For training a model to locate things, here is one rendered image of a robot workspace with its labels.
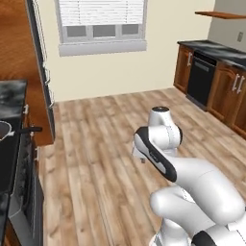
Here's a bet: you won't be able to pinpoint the black stove with oven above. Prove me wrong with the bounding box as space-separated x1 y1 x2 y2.
0 118 45 246

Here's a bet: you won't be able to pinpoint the black dishwasher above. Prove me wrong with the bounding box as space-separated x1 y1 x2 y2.
186 51 218 111

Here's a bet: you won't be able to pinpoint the wooden drawer front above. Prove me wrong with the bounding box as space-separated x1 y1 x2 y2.
20 95 35 135

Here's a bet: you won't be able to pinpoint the wooden cupboards with dark worktop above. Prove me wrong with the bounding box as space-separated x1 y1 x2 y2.
172 39 246 140

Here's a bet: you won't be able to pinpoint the window with white blinds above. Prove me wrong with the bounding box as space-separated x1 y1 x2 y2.
53 0 149 58

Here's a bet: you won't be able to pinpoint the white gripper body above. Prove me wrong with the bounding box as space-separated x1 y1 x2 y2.
131 144 150 164

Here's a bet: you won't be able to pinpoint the tall wooden cabinet panel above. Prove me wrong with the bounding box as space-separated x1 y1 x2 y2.
0 0 55 147

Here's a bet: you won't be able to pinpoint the grey pan with black handle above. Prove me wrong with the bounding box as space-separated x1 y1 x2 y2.
0 120 43 142

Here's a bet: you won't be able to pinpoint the wooden wall shelf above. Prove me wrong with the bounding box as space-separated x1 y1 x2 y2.
194 11 246 20

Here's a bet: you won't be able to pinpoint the grey fridge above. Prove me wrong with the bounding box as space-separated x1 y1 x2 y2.
24 0 58 141

